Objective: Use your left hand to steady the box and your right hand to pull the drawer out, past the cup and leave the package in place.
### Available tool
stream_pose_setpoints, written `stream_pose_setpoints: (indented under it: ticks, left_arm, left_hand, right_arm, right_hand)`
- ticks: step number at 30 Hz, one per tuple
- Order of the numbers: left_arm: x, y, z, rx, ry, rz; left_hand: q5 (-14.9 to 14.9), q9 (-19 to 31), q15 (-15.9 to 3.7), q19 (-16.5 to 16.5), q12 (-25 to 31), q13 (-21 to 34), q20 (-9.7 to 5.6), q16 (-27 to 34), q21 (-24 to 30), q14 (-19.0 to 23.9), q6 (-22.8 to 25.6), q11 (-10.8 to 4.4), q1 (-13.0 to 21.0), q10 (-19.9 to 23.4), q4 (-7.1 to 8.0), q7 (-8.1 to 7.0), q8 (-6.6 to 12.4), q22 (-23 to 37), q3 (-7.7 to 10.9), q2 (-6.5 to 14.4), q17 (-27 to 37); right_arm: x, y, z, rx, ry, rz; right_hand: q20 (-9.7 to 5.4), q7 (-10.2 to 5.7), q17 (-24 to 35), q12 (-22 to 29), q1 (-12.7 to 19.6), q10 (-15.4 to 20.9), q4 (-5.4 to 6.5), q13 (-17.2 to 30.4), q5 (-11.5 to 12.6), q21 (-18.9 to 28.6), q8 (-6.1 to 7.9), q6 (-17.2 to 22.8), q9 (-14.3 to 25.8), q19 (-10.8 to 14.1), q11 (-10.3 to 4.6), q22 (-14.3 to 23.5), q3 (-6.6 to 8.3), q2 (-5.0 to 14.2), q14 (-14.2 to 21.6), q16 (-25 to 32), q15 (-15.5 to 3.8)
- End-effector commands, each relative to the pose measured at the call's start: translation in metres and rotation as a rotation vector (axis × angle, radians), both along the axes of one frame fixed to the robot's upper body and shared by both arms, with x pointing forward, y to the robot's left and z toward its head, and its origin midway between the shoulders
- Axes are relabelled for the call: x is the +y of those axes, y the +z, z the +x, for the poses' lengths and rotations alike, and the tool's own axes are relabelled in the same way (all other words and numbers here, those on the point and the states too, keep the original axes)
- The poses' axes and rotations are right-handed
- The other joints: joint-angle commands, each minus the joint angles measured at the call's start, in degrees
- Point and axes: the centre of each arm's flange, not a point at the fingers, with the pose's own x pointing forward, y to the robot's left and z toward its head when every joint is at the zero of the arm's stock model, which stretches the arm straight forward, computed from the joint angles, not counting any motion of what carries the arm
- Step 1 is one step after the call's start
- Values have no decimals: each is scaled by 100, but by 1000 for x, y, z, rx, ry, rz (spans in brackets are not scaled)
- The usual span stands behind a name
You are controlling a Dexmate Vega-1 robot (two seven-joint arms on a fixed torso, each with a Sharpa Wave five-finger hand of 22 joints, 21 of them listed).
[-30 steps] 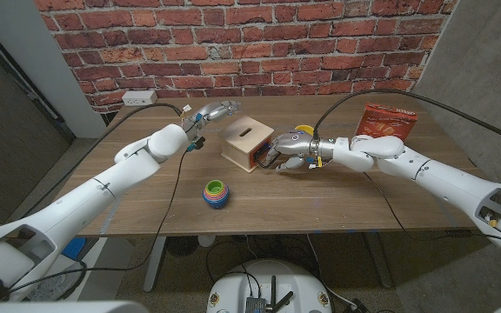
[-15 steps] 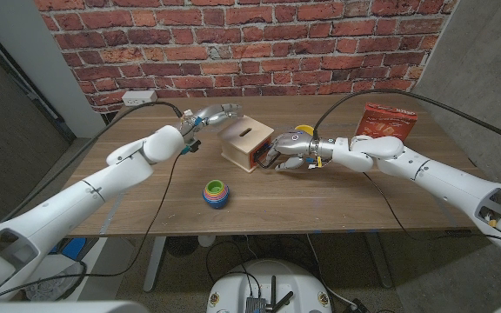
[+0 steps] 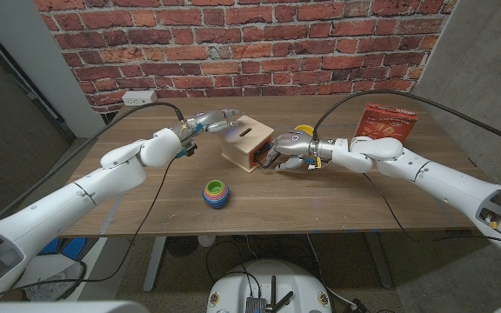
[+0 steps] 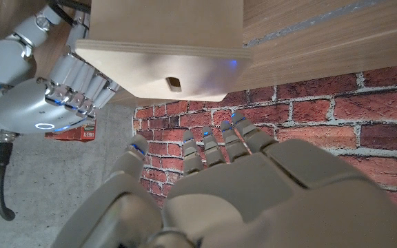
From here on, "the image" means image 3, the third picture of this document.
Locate white robot head rim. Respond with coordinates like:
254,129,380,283
0,298,150,313

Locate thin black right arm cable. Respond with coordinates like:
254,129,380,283
362,172,501,253

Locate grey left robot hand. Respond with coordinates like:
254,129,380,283
174,108,245,158

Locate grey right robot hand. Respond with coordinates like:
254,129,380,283
266,129,337,171

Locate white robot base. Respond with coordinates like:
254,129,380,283
206,259,333,313

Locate white power outlet strip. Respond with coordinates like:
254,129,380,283
121,90,158,108

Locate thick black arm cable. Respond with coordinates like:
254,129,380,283
0,102,185,223
312,90,501,153

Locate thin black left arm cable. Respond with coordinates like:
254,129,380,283
0,158,177,303

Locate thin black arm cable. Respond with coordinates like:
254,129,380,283
0,158,177,303
362,172,501,253

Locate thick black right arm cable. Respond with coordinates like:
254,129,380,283
312,90,501,153

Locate red snack package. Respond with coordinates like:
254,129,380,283
354,102,418,144

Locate grey shoe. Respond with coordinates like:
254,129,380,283
23,260,86,303

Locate wooden box with slot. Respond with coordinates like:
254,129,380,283
220,115,275,174

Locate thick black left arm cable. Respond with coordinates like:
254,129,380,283
0,102,185,223

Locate grey table leg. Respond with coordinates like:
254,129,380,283
365,232,394,290

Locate wooden drawer with red front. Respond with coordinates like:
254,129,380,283
249,137,280,170

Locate printed brick wall backdrop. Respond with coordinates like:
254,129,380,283
34,0,460,115

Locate rainbow stacking cups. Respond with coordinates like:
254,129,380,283
202,179,230,210

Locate white table leg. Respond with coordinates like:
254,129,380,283
143,236,168,293

